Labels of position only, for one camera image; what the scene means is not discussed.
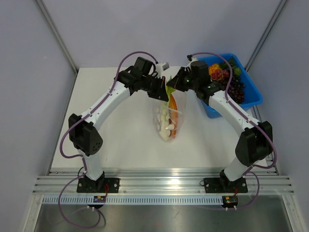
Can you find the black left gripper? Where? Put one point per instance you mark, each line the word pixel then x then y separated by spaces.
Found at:
pixel 160 92

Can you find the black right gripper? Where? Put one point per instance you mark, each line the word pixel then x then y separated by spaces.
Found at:
pixel 176 82

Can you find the orange purple papaya slice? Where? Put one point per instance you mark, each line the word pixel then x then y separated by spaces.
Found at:
pixel 173 111

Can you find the clear dotted zip top bag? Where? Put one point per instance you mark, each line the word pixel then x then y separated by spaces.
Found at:
pixel 180 98

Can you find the green white celery stalk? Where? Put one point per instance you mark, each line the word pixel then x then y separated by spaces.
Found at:
pixel 163 125

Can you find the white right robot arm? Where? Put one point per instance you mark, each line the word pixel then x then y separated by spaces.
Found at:
pixel 255 137

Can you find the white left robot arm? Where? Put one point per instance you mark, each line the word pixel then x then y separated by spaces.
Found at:
pixel 84 129

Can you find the orange yellow fruit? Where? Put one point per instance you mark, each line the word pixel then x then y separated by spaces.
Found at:
pixel 213 68

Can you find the dark green herb sprig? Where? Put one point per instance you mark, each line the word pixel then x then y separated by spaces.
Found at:
pixel 225 65

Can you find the dark purple grape bunch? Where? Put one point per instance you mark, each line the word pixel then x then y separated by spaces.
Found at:
pixel 236 89

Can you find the blue plastic bin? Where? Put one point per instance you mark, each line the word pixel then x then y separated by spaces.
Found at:
pixel 252 95

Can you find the left controller board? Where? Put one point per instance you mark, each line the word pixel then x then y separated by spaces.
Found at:
pixel 99 199

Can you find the controller board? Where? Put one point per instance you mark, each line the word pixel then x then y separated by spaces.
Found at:
pixel 99 199
pixel 230 201

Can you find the right controller board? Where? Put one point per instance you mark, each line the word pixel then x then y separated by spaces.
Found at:
pixel 230 201

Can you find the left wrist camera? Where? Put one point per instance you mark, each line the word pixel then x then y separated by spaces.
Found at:
pixel 162 66

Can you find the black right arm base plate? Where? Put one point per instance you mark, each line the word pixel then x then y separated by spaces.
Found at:
pixel 217 185

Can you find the white slotted cable duct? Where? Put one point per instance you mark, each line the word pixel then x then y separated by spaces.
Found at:
pixel 135 200

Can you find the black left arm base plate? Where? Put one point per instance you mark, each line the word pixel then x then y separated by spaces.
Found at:
pixel 109 185

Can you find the aluminium rail frame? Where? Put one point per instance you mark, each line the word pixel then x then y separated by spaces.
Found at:
pixel 173 181

